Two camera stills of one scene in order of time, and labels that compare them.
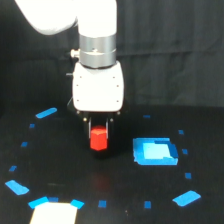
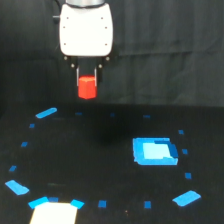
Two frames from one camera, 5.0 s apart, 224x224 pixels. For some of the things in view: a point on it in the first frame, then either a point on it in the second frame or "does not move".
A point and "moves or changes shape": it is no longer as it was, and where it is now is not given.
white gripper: [98, 90] to [86, 32]
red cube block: [98, 139] moves or changes shape
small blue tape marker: [32, 125] does not move
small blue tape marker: [24, 144] does not move
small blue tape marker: [147, 204] does not move
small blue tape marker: [184, 151] does not move
